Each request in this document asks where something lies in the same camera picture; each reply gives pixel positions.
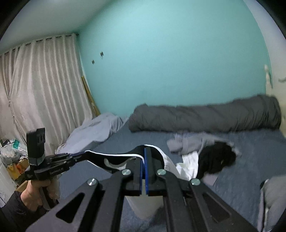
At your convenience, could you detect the white and black shirt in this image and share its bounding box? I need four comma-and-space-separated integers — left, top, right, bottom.
84, 145, 198, 220

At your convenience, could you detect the black garment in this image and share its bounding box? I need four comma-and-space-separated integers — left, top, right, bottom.
196, 142, 236, 179

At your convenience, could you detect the black sleeve left forearm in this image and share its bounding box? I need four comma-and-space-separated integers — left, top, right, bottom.
1, 191, 47, 231

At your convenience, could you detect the person's left hand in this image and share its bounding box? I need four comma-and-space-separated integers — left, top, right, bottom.
20, 178, 60, 212

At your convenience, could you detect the clutter pile beside bed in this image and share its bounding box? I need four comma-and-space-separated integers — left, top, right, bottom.
1, 139, 29, 195

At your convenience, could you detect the light grey pillow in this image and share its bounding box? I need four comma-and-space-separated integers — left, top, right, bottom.
55, 113, 129, 155

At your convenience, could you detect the grey garment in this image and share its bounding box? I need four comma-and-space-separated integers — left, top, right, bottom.
167, 132, 241, 157

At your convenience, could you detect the beige curtain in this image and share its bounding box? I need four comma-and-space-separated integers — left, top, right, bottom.
1, 34, 93, 154

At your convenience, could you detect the grey cloth at right edge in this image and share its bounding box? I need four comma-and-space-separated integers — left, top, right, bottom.
257, 175, 285, 231

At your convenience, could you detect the blue-grey bed sheet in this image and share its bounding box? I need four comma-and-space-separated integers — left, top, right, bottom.
60, 125, 285, 231

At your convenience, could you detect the dark grey rolled duvet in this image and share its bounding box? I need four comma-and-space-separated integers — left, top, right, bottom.
129, 95, 282, 133

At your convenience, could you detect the cream headboard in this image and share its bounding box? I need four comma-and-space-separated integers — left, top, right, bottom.
266, 33, 285, 135

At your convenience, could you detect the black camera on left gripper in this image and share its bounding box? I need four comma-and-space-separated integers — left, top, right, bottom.
26, 128, 46, 166

